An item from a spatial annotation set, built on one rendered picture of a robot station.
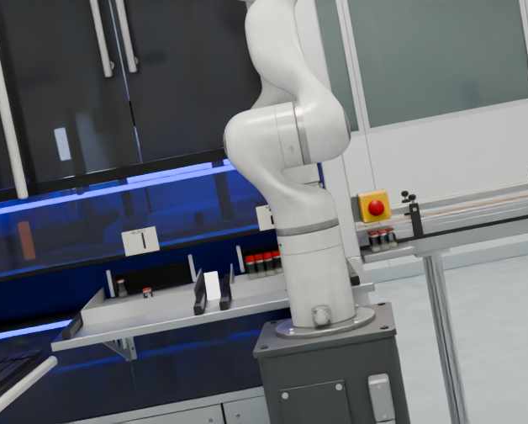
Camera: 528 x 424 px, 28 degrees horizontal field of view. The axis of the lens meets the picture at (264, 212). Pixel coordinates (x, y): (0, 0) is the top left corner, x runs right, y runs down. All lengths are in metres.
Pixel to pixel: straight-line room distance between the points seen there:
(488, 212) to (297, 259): 0.97
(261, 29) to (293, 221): 0.37
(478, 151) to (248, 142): 5.53
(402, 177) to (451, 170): 0.34
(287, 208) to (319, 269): 0.13
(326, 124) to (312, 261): 0.25
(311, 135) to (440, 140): 5.44
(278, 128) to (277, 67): 0.13
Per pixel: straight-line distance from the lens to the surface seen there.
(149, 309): 2.40
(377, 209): 2.60
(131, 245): 2.65
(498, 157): 7.41
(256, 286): 2.36
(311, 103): 1.92
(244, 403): 2.71
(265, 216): 2.62
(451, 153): 7.34
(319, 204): 1.92
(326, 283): 1.93
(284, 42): 2.00
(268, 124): 1.91
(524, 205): 2.82
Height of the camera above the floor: 1.27
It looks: 5 degrees down
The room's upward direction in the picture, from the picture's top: 11 degrees counter-clockwise
